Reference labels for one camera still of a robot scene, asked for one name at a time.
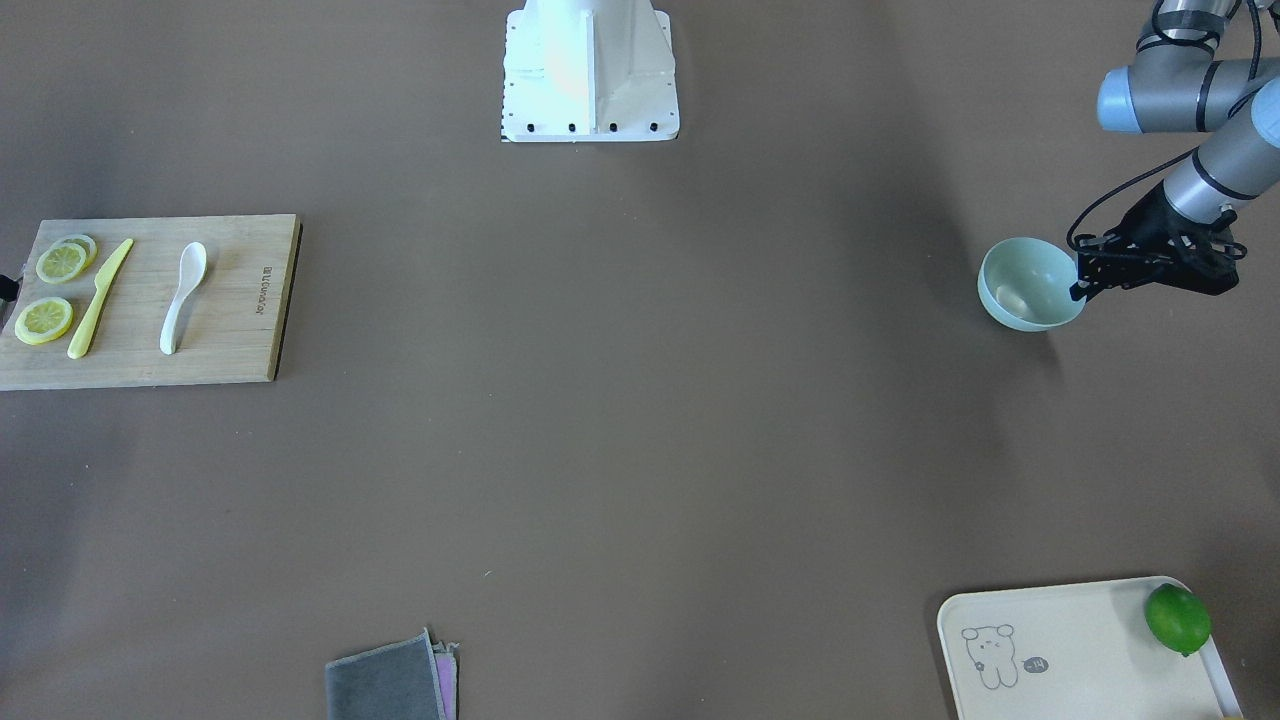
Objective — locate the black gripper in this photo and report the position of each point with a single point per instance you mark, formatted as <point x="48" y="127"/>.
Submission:
<point x="1146" y="226"/>

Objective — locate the light green ceramic bowl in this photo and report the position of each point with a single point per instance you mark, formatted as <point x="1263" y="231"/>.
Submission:
<point x="1025" y="284"/>

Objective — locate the white ceramic spoon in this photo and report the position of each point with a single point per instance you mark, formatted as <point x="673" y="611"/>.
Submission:
<point x="193" y="265"/>

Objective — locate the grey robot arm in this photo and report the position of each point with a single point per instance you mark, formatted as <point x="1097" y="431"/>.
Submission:
<point x="1175" y="83"/>

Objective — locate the green lime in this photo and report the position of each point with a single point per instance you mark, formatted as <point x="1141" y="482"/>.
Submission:
<point x="1177" y="619"/>

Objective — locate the cream tray with bear drawing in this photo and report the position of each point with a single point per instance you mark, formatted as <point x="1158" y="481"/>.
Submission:
<point x="1074" y="651"/>

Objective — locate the grey folded cloth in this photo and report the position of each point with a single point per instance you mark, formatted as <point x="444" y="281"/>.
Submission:
<point x="396" y="681"/>

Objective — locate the wooden cutting board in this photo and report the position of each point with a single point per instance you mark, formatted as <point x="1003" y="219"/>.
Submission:
<point x="229" y="331"/>

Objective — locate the yellow plastic knife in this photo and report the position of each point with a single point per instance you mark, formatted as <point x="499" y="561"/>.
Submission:
<point x="104" y="278"/>

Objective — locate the lemon slice upper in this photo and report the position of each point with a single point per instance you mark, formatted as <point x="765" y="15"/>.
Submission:
<point x="67" y="258"/>

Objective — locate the lemon slice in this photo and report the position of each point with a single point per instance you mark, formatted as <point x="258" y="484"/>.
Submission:
<point x="67" y="258"/>
<point x="44" y="321"/>

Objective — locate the lemon slice lower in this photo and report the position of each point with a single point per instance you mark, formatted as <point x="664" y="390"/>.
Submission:
<point x="44" y="321"/>

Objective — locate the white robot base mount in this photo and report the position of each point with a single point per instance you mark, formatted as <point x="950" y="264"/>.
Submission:
<point x="589" y="71"/>

